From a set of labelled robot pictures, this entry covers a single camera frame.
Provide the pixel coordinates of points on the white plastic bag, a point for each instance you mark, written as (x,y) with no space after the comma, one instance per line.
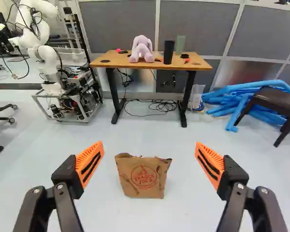
(196,96)

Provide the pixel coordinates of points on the black cylinder speaker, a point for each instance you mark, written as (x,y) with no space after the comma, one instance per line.
(169,52)

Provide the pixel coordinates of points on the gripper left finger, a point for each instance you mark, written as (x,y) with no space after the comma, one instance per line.
(65,176)

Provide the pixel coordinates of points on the brown paper bag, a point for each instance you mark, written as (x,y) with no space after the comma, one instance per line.
(144,178)

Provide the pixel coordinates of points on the small flat black object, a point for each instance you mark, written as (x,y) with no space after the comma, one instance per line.
(122,52)

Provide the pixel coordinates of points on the blue foam tube pile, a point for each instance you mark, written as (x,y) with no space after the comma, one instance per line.
(219,105)

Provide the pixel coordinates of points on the orange and black tool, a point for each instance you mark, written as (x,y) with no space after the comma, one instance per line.
(187,60)

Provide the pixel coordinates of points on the wooden table with black legs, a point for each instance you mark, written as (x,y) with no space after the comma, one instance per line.
(147,65)

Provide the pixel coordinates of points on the pale green box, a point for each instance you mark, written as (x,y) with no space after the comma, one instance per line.
(180,44)

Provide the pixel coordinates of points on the black round dish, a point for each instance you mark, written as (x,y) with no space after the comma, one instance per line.
(184,55)

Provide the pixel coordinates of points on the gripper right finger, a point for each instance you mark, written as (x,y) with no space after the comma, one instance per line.
(234,176)

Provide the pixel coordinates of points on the brown round coaster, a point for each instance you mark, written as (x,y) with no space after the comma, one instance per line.
(196,64)

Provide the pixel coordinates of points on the purple plush toy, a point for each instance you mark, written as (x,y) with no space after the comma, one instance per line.
(141,50)

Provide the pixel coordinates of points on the dark brown stool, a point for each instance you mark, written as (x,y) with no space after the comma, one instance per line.
(275,97)

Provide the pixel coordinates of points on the black round coaster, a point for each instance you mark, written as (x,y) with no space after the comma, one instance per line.
(105,61)

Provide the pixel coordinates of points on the white robot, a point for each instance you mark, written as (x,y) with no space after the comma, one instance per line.
(46,54)

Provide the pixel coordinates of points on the black box under table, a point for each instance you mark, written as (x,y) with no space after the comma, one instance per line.
(166,81)

